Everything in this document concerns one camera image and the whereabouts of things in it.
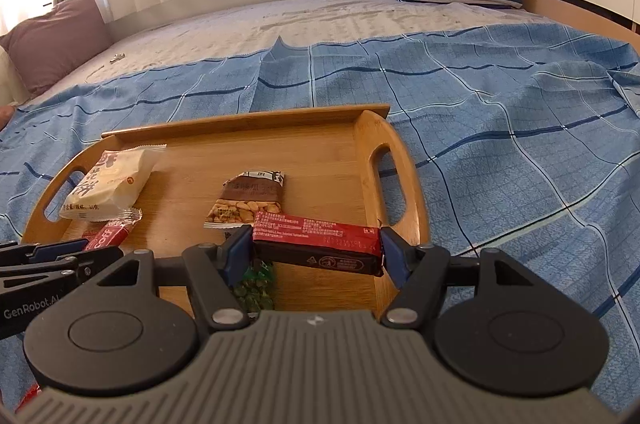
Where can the pale mattress pad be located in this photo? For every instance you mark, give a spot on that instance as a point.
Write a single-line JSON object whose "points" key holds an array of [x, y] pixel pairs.
{"points": [[300, 24]]}

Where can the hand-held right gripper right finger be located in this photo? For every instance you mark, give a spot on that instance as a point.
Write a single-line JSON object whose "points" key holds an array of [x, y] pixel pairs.
{"points": [[392, 259]]}

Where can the blue plaid bedsheet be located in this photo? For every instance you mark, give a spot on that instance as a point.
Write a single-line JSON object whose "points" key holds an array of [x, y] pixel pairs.
{"points": [[500, 129]]}

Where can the white pastry packet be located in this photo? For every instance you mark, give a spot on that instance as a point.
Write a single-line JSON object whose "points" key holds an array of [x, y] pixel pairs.
{"points": [[110, 184]]}

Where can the wooden bed frame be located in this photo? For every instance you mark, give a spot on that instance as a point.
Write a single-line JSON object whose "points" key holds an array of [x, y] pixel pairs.
{"points": [[585, 14]]}

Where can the small metal object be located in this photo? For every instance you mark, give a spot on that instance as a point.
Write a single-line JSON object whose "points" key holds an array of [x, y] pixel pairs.
{"points": [[116, 58]]}

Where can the wooden tray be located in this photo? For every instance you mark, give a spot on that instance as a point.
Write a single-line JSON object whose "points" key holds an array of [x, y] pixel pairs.
{"points": [[310, 164]]}

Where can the brown peanut packet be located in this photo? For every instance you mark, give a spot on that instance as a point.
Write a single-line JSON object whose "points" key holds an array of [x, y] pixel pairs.
{"points": [[245, 204]]}

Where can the red biscuit packet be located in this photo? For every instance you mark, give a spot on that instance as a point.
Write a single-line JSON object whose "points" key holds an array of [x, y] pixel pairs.
{"points": [[107, 236]]}

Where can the purple pillow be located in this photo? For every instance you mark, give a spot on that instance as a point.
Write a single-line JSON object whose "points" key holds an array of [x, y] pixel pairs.
{"points": [[55, 39]]}

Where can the pink-brown cloth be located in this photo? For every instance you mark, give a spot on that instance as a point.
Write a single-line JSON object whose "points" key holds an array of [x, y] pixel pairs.
{"points": [[6, 116]]}

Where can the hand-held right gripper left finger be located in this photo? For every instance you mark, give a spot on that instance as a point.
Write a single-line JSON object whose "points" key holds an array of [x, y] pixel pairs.
{"points": [[239, 254]]}

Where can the dark red bar packet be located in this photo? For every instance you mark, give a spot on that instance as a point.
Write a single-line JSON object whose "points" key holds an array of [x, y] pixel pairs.
{"points": [[320, 244]]}

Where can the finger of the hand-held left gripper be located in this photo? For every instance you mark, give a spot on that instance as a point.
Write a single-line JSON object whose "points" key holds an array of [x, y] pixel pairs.
{"points": [[50, 248], [45, 274]]}

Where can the green peas packet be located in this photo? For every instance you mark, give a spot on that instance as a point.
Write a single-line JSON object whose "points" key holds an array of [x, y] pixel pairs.
{"points": [[255, 289]]}

